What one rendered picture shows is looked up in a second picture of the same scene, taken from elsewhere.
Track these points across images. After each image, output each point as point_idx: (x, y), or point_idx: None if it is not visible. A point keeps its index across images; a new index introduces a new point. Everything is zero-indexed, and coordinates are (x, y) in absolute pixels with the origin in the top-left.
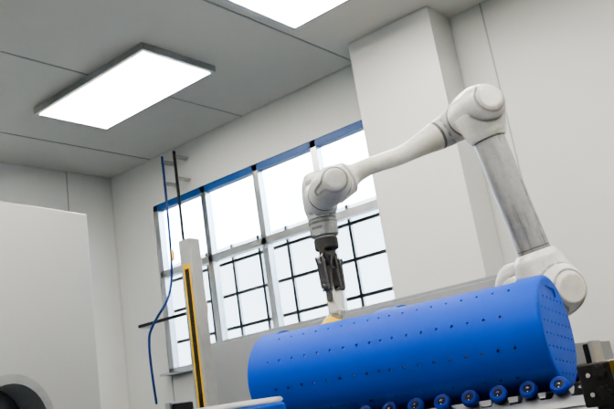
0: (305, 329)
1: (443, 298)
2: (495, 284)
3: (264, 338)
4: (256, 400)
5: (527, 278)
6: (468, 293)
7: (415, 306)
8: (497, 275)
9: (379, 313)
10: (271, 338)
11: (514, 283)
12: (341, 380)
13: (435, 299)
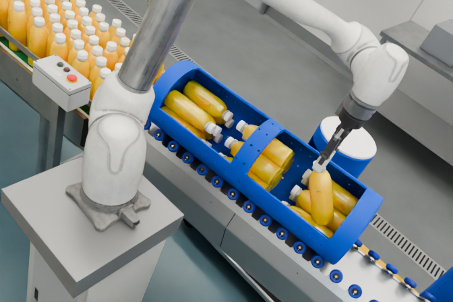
0: (339, 166)
1: (239, 96)
2: (145, 149)
3: (376, 193)
4: (329, 117)
5: (192, 63)
6: (225, 85)
7: (257, 108)
8: (142, 141)
9: (281, 125)
10: (368, 187)
11: (200, 68)
12: (297, 166)
13: (245, 100)
